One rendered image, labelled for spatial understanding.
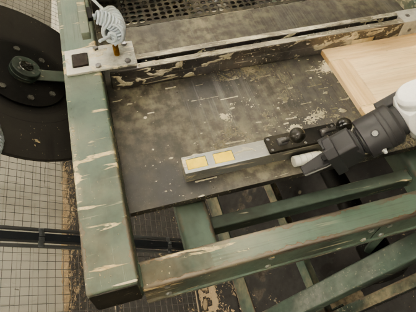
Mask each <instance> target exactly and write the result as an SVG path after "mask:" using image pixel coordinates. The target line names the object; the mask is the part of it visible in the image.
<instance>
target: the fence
mask: <svg viewBox="0 0 416 312"><path fill-rule="evenodd" d="M230 150H231V151H232V154H233V156H234V160H231V161H227V162H222V163H217V164H215V160H214V158H213V154H218V153H221V152H226V151H230ZM313 151H323V149H322V148H321V146H320V145H319V144H316V145H311V146H307V147H302V148H299V149H293V150H288V151H285V152H280V153H276V154H270V153H269V151H268V149H267V147H266V145H265V142H264V140H262V141H257V142H252V143H248V144H243V145H238V146H234V147H229V148H225V149H220V150H215V151H211V152H206V153H202V154H197V155H192V156H188V157H183V158H181V167H182V170H183V174H184V178H185V181H186V182H188V181H194V180H199V179H202V178H207V177H210V176H215V175H221V174H224V173H229V172H232V171H237V170H242V169H245V168H251V167H256V166H259V165H264V164H268V163H272V162H278V161H281V160H286V159H290V158H291V157H292V156H294V155H300V154H305V153H308V152H313ZM204 156H205V158H206V161H207V164H208V166H205V167H200V168H195V169H191V170H188V167H187V164H186V160H190V159H193V158H198V157H204Z"/></svg>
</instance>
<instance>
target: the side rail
mask: <svg viewBox="0 0 416 312"><path fill-rule="evenodd" d="M415 229H416V191H411V192H408V193H404V194H400V195H397V196H392V197H388V198H385V199H380V200H377V201H373V202H369V203H366V204H361V205H358V206H354V207H349V208H346V209H342V210H338V211H335V212H330V213H327V214H323V215H319V216H315V217H311V218H308V219H304V220H299V221H296V222H292V223H288V224H285V225H280V226H277V227H272V228H268V229H265V230H261V231H258V232H253V233H249V234H246V235H242V236H237V237H234V238H230V239H227V240H222V241H218V242H215V243H211V244H208V245H203V246H199V247H196V248H191V249H187V250H184V251H180V252H177V253H172V254H168V255H165V256H160V257H157V258H153V259H149V260H146V261H141V262H139V263H138V264H140V267H141V273H142V280H143V284H144V287H142V290H143V291H144V293H145V296H146V299H147V302H148V303H153V302H156V301H160V300H164V299H167V298H171V297H175V296H178V295H182V294H185V293H189V292H193V291H196V290H200V289H202V288H207V287H211V286H213V285H217V284H222V283H224V282H228V281H231V280H235V279H239V278H242V277H246V276H249V275H253V274H257V273H260V272H264V271H268V270H271V269H275V268H278V267H282V266H286V265H289V264H293V263H296V262H300V261H304V260H307V259H311V258H315V257H318V256H322V255H325V254H329V253H333V252H336V251H340V250H342V249H346V248H351V247H353V246H357V245H362V244H364V243H368V242H371V241H375V240H379V239H382V238H386V237H389V236H393V235H397V234H400V233H404V232H408V231H411V230H415Z"/></svg>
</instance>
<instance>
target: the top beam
mask: <svg viewBox="0 0 416 312"><path fill-rule="evenodd" d="M56 1H57V8H58V20H59V32H60V39H61V51H62V58H63V70H64V82H65V89H66V101H67V113H68V120H69V132H70V138H71V150H72V163H73V170H74V182H75V189H76V201H77V213H78V219H79V231H80V243H81V250H82V262H83V269H84V281H85V293H86V296H87V297H88V298H89V300H90V301H91V302H92V303H93V304H94V305H95V307H96V308H97V309H98V310H103V309H106V308H110V307H113V306H117V305H121V304H124V303H128V302H131V301H135V300H139V299H141V298H142V297H143V296H144V291H143V290H142V287H141V282H140V277H139V271H138V267H137V262H138V259H137V253H136V246H135V242H134V236H133V232H132V225H131V219H130V215H129V209H128V202H127V199H126V192H125V188H124V181H123V176H122V171H121V165H120V161H119V155H118V148H117V144H116V138H115V132H114V127H113V121H112V117H111V111H110V104H109V100H108V94H107V90H106V83H105V77H104V73H103V71H99V72H93V73H89V74H82V75H78V76H70V77H68V76H67V72H66V61H65V55H64V52H65V51H70V50H76V49H81V48H89V47H93V46H98V40H97V33H96V29H95V23H94V19H93V21H90V22H89V27H90V34H91V39H87V40H83V39H82V35H81V32H80V24H79V16H78V11H77V3H76V0H56Z"/></svg>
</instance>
